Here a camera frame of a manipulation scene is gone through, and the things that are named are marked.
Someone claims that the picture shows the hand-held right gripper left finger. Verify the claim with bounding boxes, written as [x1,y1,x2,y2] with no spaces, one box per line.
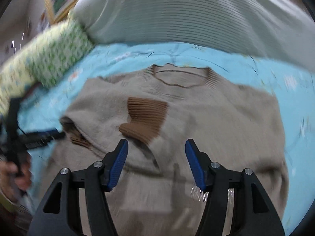
[29,139,129,236]

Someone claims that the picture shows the beige knitted sweater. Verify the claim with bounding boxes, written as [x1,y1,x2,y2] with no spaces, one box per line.
[41,63,290,236]

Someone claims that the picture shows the light blue floral blanket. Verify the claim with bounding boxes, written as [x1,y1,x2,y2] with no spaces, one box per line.
[15,41,315,236]

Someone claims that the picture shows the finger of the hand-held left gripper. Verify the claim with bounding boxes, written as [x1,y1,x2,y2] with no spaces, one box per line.
[18,128,66,140]
[23,140,50,150]

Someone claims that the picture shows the green checked pillow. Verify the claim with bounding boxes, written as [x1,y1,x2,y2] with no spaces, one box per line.
[27,21,95,88]

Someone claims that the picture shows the yellow printed pillow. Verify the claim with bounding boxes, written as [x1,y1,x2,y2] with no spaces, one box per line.
[0,54,37,120]

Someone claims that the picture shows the person's left hand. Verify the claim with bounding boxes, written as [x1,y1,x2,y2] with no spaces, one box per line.
[0,155,33,195]

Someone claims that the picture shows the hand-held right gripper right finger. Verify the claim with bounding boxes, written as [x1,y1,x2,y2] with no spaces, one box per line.
[185,139,286,236]

